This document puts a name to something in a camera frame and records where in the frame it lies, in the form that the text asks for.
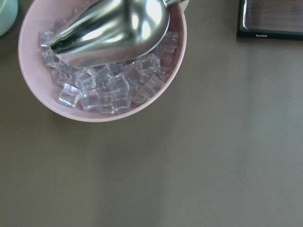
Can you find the clear ice cubes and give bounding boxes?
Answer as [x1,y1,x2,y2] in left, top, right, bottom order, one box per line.
[39,19,179,115]

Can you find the steel scoop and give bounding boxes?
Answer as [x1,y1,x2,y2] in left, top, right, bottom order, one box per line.
[50,0,181,69]

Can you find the pink bowl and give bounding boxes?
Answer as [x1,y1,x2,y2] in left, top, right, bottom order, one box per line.
[18,0,188,122]

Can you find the black framed wooden board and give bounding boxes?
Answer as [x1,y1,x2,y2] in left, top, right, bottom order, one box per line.
[237,0,303,40]

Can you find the green bowl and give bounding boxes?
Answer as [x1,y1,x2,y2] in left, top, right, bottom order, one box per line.
[0,0,18,36]

